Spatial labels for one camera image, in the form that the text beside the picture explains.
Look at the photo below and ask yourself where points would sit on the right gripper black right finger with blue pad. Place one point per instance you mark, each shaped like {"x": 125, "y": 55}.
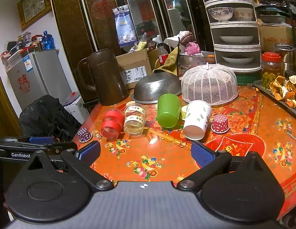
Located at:
{"x": 211, "y": 164}

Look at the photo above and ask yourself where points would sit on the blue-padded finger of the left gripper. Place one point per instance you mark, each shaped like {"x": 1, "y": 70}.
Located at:
{"x": 41, "y": 140}

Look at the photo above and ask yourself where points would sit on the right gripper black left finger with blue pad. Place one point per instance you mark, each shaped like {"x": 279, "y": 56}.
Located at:
{"x": 79, "y": 162}

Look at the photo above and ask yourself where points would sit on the clear plastic cup HBD band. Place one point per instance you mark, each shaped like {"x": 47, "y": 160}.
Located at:
{"x": 135, "y": 118}

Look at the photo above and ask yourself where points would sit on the purple polka dot cupcake cup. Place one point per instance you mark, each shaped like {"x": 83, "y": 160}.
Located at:
{"x": 84, "y": 135}

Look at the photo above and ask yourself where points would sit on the red polka dot cupcake cup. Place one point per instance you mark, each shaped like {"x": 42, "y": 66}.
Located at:
{"x": 220, "y": 124}

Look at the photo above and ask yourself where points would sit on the white paper cup leaf print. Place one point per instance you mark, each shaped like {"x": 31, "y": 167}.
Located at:
{"x": 197, "y": 118}

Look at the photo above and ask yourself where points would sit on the red plastic cup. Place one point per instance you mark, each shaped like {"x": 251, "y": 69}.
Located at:
{"x": 112, "y": 124}

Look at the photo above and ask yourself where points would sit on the green plastic cup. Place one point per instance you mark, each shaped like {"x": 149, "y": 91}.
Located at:
{"x": 168, "y": 110}

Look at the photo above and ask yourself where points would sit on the black garbage bag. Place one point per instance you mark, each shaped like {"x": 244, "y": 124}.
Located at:
{"x": 47, "y": 117}

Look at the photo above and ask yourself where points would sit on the white carton box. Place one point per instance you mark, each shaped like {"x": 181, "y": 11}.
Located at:
{"x": 75, "y": 106}

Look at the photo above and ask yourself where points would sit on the red floral tablecloth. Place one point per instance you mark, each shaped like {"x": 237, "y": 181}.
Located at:
{"x": 256, "y": 123}

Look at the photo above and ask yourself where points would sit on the grey small refrigerator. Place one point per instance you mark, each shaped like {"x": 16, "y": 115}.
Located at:
{"x": 37, "y": 74}

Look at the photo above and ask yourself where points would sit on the white mesh food cover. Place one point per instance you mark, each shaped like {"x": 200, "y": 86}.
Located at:
{"x": 214, "y": 84}

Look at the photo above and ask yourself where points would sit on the brown plastic pitcher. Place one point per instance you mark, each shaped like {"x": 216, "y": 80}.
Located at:
{"x": 100, "y": 73}

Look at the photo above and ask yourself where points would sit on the green plastic basket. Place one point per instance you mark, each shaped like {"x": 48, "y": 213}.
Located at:
{"x": 247, "y": 78}

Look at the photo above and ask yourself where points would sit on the steel colander bowl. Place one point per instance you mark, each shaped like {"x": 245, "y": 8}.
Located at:
{"x": 150, "y": 88}

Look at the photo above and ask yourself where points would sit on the blue water bottle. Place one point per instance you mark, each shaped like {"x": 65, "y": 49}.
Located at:
{"x": 48, "y": 41}

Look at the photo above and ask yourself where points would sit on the olive green cloth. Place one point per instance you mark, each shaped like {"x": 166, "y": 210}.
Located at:
{"x": 170, "y": 65}

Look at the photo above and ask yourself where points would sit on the tray of dried orange peels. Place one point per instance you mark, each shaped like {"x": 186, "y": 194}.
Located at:
{"x": 279, "y": 89}

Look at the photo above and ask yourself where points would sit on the cardboard box with label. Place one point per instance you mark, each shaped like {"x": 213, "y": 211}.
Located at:
{"x": 134, "y": 66}

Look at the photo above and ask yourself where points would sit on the glass jar red lid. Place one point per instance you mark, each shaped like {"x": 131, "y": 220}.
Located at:
{"x": 271, "y": 68}

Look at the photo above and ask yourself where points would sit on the pink plastic bag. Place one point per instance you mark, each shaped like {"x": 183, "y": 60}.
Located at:
{"x": 192, "y": 48}

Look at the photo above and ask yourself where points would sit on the red label drink bottle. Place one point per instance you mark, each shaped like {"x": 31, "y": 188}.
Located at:
{"x": 163, "y": 54}

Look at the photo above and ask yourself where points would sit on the steel kettle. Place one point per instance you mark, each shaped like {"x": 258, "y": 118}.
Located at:
{"x": 288, "y": 55}

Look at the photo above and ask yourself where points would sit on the blue white snack bag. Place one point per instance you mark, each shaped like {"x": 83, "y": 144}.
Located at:
{"x": 125, "y": 29}

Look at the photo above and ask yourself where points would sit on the dark wooden wardrobe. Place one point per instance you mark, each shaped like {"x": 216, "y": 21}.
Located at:
{"x": 87, "y": 26}

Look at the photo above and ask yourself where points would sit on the blue floral white bowl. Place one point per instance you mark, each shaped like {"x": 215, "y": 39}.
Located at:
{"x": 221, "y": 13}

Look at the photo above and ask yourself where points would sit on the white tiered dish rack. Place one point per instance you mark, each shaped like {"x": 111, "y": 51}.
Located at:
{"x": 236, "y": 42}

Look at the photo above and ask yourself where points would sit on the wooden framed wall clock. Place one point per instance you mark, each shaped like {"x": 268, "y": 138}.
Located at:
{"x": 30, "y": 11}

